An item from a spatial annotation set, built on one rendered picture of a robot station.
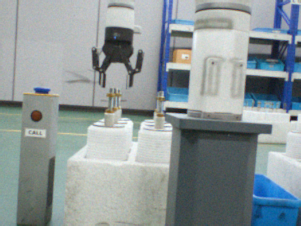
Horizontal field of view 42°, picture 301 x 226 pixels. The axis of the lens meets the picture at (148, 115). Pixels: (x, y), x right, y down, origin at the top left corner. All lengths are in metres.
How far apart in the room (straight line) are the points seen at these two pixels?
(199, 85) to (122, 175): 0.31
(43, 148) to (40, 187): 0.09
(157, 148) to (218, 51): 0.32
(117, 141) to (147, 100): 5.31
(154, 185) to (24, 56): 5.51
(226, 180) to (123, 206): 0.32
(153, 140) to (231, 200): 0.30
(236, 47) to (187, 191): 0.24
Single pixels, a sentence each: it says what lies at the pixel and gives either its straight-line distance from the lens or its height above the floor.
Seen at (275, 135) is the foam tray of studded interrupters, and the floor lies 0.07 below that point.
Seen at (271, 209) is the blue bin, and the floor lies 0.10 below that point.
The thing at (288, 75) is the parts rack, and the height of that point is 0.74.
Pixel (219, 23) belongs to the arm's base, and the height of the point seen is 0.45.
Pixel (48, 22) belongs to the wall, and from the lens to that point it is 6.28.
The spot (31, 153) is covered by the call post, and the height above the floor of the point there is 0.17.
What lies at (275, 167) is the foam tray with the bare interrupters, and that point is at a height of 0.14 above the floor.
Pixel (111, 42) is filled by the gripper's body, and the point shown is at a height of 0.46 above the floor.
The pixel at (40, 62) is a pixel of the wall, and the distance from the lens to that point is 6.23.
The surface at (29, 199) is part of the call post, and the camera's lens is 1.00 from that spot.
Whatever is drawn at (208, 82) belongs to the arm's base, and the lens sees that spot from 0.62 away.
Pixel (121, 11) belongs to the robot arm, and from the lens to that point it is 1.02.
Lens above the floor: 0.33
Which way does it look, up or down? 3 degrees down
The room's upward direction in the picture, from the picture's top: 4 degrees clockwise
